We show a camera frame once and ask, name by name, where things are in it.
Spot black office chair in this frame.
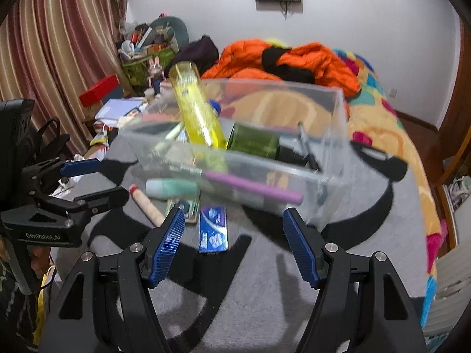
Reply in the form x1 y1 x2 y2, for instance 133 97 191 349
31 118 71 163

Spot green spray bottle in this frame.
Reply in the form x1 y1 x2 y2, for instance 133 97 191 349
226 123 321 171

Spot grey-green neck pillow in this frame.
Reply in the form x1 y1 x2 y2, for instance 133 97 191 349
149 15 190 51

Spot blue toothpaste box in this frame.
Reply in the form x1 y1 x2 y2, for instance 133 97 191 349
199 206 229 254

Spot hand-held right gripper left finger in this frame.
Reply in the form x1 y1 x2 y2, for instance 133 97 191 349
39 208 186 353

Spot black gel pen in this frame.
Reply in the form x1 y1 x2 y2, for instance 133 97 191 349
296 121 321 170

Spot purple handled brush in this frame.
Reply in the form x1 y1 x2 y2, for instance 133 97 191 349
132 167 304 205

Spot clear ballpoint pen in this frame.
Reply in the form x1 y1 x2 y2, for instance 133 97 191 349
152 122 185 152

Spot black cloth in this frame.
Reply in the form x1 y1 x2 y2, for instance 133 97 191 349
261 46 316 85

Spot pile of papers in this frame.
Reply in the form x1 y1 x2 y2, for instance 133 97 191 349
94 97 145 124

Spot colourful printed blanket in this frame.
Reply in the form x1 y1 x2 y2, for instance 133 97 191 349
206 39 447 328

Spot white shoes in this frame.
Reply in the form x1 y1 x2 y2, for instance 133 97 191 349
447 176 471 200

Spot beige lip balm tube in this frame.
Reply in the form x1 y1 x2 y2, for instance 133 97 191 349
129 185 166 228

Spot grey patterned blanket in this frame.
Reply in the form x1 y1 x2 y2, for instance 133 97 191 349
49 125 429 353

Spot yellow liquid bottle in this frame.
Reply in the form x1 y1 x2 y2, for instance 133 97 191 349
168 62 228 150

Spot bunny figurine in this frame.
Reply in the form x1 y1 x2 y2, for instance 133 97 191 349
147 55 165 97

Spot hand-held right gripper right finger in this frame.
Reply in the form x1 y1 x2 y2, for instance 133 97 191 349
283 208 427 353

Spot wooden wardrobe shelf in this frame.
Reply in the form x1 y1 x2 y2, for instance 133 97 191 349
434 15 471 251

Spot green storage bag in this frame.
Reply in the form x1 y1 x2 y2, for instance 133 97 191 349
121 49 176 89

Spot red box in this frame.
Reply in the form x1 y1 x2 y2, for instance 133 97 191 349
79 74 120 107

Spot dark purple garment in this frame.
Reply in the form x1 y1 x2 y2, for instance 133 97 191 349
173 36 220 75

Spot striped pink curtain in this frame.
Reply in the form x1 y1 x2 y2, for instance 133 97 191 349
0 0 129 155

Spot orange down jacket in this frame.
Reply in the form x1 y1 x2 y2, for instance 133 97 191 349
200 39 362 98

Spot clear plastic storage bin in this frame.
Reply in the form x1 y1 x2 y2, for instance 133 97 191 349
118 78 352 229

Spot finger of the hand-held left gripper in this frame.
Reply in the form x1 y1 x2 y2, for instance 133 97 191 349
37 187 130 222
22 157 102 192

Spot green blister pack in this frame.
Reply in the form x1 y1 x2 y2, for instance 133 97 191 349
165 199 201 225

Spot mint green roll-on bottle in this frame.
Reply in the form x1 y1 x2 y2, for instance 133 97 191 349
145 178 201 201

